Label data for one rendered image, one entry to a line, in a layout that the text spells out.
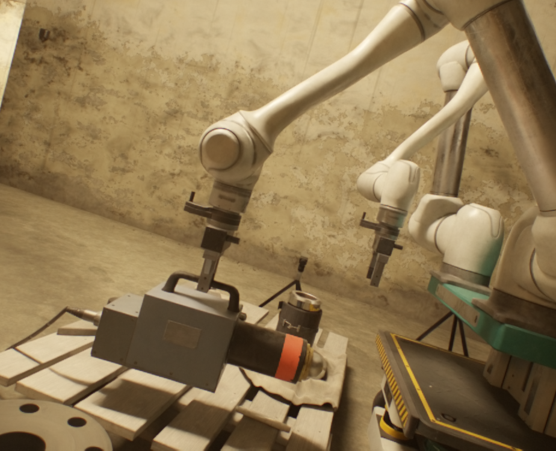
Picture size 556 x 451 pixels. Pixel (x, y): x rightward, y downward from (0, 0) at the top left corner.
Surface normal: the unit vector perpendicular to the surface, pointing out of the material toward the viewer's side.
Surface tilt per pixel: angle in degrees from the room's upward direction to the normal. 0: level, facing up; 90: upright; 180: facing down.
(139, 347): 90
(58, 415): 0
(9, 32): 90
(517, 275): 108
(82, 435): 0
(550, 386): 90
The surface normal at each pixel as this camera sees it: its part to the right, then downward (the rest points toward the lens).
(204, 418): 0.28, -0.96
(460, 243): -0.78, -0.18
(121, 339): -0.04, 0.04
